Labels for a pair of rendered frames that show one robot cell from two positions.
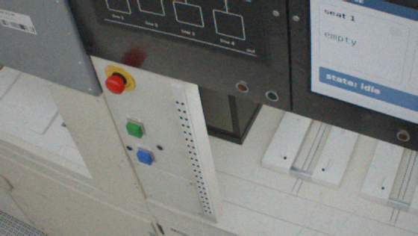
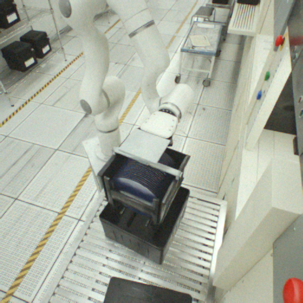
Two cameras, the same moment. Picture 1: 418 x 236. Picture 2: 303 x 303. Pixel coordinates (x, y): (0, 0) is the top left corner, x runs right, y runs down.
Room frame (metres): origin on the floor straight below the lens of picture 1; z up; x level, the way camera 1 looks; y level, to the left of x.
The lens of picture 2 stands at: (-0.01, -0.64, 1.77)
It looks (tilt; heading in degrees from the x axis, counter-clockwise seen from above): 49 degrees down; 75
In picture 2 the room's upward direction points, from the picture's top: straight up
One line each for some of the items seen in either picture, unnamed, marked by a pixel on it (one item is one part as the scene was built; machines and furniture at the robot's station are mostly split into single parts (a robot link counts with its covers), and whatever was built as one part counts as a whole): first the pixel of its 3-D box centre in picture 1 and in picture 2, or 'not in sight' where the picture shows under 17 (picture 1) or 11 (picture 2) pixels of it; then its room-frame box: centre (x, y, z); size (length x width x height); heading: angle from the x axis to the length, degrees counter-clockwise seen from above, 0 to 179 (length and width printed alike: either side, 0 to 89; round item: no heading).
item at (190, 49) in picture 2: not in sight; (201, 52); (1.53, 2.28, 0.24); 0.97 x 0.52 x 0.48; 58
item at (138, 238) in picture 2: not in sight; (146, 212); (0.10, -0.17, 0.85); 0.28 x 0.28 x 0.17; 48
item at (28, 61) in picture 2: not in sight; (20, 56); (-0.80, 2.64, 0.31); 0.30 x 0.28 x 0.26; 52
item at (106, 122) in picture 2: not in sight; (108, 103); (0.05, 0.34, 1.07); 0.19 x 0.12 x 0.24; 38
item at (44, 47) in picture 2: not in sight; (36, 44); (-0.61, 2.94, 0.31); 0.30 x 0.28 x 0.26; 60
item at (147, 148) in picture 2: not in sight; (145, 175); (0.10, -0.17, 1.12); 0.24 x 0.20 x 0.32; 138
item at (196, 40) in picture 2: not in sight; (199, 39); (1.40, 2.14, 0.47); 0.31 x 0.23 x 0.02; 77
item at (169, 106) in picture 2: not in sight; (168, 115); (0.22, -0.04, 1.25); 0.09 x 0.03 x 0.08; 138
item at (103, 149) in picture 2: not in sight; (109, 138); (0.03, 0.32, 0.85); 0.19 x 0.19 x 0.18
